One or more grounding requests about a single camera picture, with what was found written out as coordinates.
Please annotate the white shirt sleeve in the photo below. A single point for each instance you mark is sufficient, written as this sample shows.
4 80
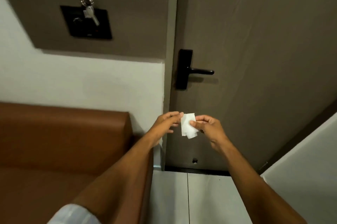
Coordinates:
75 214

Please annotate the brown wall panel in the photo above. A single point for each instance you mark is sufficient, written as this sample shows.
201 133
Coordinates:
87 18

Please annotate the person's left hand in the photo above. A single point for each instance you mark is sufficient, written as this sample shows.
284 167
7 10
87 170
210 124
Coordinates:
162 126

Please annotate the person's left thumb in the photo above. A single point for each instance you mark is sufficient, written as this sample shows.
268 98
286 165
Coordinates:
168 130

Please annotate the white tissue paper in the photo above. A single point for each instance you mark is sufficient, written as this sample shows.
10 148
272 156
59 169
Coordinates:
188 125

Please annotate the person's right thumb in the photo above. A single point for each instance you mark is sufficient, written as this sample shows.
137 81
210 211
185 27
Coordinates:
197 125

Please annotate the brown leather sofa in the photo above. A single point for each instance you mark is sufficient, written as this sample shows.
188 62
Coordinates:
65 163

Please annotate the black wall card switch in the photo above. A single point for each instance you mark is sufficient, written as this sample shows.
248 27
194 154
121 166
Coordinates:
87 22

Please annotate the person's right forearm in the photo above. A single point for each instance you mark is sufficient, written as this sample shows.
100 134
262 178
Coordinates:
256 187

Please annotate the person's left forearm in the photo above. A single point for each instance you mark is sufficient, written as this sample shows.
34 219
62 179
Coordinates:
115 176

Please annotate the person's right hand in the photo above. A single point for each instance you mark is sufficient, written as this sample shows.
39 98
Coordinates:
212 130

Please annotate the grey-brown door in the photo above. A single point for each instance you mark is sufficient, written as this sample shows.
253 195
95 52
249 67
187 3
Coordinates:
252 68

